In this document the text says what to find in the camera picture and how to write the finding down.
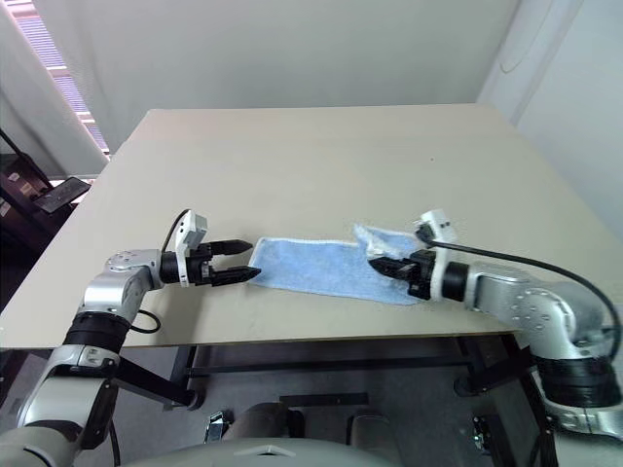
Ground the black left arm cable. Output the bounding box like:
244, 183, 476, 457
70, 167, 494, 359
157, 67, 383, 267
108, 208, 193, 467

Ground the window blind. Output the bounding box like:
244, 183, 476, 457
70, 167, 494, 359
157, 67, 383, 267
13, 0, 112, 158

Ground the light blue towel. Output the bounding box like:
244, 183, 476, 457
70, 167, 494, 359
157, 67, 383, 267
247, 222, 425, 307

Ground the grey robot torso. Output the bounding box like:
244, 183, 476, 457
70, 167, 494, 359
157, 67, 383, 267
120, 434, 393, 467

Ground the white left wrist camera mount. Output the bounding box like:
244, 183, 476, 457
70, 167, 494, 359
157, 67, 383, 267
174, 209, 211, 288

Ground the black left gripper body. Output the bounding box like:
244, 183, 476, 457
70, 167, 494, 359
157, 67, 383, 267
186, 242, 221, 289

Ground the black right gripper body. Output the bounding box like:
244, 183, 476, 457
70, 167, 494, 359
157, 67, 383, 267
405, 249, 437, 300

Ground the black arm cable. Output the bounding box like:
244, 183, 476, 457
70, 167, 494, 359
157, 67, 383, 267
417, 225, 618, 342
108, 208, 193, 467

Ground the large dark rounded shape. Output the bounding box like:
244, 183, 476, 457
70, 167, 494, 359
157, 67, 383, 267
232, 401, 304, 445

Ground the black castor wheel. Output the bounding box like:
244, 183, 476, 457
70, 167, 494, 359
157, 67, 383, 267
470, 414, 494, 457

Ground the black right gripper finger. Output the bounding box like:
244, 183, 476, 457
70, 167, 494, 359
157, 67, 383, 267
368, 257, 416, 281

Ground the black flat floor plate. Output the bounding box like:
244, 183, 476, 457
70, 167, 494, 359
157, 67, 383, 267
278, 392, 370, 409

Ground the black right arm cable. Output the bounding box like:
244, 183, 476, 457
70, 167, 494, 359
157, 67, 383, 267
417, 225, 618, 342

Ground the black phone on stand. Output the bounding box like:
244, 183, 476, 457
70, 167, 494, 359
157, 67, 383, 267
32, 176, 92, 215

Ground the silver castor wheel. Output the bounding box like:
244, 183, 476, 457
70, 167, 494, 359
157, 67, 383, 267
205, 410, 234, 445

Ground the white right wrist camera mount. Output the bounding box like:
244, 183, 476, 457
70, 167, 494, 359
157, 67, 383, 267
415, 208, 459, 301

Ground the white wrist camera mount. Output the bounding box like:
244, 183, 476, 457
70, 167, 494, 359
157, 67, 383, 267
174, 209, 211, 288
415, 208, 459, 301

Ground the small dark rounded shape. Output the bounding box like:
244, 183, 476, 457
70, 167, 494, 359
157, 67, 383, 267
347, 412, 391, 445

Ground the dark brown cabinet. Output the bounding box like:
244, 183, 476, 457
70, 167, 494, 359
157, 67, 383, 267
0, 127, 55, 255

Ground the black metal table frame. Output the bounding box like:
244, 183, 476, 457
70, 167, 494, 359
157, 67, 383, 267
115, 332, 561, 467

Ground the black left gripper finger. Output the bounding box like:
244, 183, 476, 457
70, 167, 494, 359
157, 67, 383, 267
208, 237, 253, 258
213, 264, 262, 288

